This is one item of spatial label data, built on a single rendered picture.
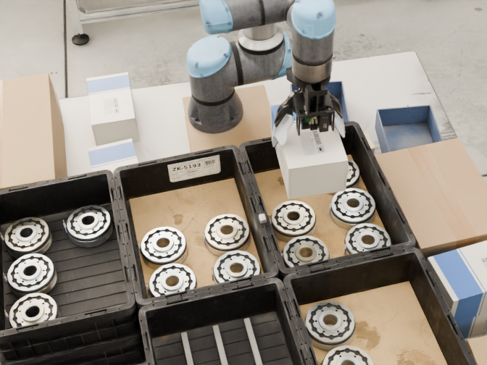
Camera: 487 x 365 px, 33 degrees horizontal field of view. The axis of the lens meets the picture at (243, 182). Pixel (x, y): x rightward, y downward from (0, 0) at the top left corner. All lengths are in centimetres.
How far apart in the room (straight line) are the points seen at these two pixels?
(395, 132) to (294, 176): 73
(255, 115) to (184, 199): 38
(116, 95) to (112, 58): 142
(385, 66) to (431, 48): 124
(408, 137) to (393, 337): 74
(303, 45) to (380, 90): 100
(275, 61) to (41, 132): 62
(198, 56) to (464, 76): 178
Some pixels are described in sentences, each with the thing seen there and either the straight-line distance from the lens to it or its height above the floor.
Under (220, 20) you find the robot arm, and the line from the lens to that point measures 150.
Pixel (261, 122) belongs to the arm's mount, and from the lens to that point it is 220.
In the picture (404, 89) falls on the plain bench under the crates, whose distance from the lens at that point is 245.
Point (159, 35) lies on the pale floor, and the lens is 384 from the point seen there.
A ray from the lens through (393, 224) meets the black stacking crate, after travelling 184.
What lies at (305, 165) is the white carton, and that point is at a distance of 161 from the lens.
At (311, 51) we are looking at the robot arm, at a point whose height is 139.
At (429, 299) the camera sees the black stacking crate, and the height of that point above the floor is 89.
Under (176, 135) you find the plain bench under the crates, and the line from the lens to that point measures 231.
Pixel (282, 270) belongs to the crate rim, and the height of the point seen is 93.
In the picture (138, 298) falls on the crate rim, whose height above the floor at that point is 93.
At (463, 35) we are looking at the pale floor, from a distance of 385.
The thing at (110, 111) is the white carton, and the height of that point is 79.
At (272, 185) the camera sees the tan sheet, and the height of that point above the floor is 83.
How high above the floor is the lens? 230
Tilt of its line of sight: 48 degrees down
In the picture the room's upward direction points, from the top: 4 degrees counter-clockwise
